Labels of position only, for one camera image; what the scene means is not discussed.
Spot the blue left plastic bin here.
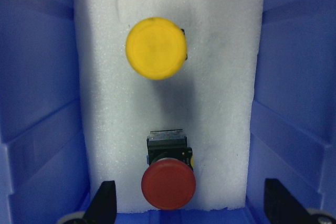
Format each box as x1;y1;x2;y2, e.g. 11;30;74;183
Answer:
1;0;335;223

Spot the red push button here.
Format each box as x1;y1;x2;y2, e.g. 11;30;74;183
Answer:
141;129;196;210

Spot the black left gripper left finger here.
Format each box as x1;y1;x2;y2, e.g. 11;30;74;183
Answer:
83;180;117;224

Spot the yellow push button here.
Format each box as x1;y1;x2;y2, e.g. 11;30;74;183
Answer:
125;17;187;80

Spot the white foam pad left bin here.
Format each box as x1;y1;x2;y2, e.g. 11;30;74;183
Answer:
74;0;263;214

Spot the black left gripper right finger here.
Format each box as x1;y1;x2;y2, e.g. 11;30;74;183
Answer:
264;178;319;224

